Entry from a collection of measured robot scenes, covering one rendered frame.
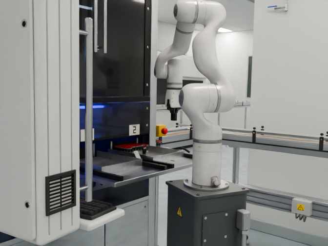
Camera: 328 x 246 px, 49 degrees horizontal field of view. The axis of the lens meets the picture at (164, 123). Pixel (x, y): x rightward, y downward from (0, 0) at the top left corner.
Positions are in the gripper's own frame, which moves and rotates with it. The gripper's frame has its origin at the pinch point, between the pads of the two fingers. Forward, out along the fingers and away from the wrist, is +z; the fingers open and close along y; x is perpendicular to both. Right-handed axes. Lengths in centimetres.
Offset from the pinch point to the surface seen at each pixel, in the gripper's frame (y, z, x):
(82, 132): 44, 7, -22
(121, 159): 28.5, 21.3, -11.1
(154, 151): -5.4, 22.3, -18.7
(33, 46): 101, -26, 33
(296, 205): -80, 60, 40
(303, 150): -83, 23, 42
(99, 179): 59, 23, 9
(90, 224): 81, 30, 31
